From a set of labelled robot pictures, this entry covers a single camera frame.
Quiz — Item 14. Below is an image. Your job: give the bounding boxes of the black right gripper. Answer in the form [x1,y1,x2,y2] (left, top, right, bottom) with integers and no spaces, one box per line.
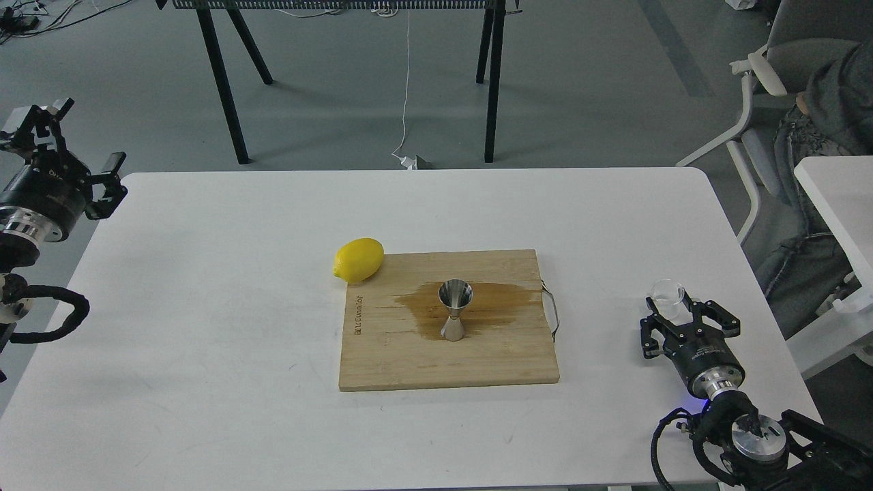
[640,292,745,400]

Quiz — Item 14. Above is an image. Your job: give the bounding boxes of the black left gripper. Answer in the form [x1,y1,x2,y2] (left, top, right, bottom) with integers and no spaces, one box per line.
[1,98,128,243]

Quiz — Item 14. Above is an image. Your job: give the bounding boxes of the small clear glass beaker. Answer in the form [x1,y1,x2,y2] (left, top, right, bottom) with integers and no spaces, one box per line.
[649,278,685,320]

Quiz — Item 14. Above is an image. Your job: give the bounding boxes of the steel double jigger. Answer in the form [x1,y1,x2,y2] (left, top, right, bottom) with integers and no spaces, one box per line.
[439,278,473,342]

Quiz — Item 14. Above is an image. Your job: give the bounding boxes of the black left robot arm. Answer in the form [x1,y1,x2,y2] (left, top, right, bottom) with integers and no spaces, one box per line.
[1,98,128,345]

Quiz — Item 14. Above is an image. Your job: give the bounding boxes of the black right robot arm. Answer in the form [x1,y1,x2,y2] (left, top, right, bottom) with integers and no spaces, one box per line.
[640,293,872,490]

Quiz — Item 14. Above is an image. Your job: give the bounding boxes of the white side table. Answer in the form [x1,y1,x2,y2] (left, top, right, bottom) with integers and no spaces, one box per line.
[788,155,872,379]

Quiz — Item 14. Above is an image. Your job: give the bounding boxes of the person in grey clothes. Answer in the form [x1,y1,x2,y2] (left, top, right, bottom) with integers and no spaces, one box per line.
[755,40,872,338]

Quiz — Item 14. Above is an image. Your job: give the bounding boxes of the bamboo cutting board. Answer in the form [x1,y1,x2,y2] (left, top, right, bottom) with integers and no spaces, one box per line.
[338,249,559,392]

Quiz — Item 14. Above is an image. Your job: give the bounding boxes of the yellow lemon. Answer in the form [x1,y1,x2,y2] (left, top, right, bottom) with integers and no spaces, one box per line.
[333,237,385,284]

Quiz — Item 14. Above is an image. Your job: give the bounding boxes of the grey white office chair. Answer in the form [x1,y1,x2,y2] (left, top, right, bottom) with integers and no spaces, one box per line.
[676,1,872,243]

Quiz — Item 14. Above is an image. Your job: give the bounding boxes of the white power adapter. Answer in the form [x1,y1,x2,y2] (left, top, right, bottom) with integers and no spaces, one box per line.
[400,155,434,170]

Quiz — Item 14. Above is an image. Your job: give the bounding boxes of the black floor cables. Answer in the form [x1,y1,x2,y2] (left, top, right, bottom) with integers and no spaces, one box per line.
[0,0,137,48]

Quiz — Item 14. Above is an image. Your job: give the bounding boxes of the white cable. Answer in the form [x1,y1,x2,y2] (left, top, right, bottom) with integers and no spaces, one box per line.
[393,10,413,162]

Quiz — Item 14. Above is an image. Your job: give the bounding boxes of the black metal frame table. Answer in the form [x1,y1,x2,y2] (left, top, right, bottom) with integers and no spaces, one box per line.
[156,1,522,166]

